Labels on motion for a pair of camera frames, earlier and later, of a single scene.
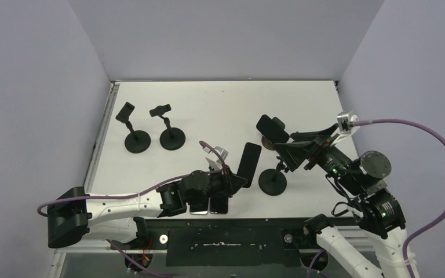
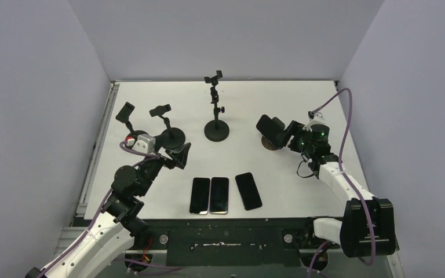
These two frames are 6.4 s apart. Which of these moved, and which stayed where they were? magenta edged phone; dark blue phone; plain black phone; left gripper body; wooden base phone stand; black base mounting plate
Moved: plain black phone; left gripper body
Stayed: dark blue phone; black base mounting plate; wooden base phone stand; magenta edged phone
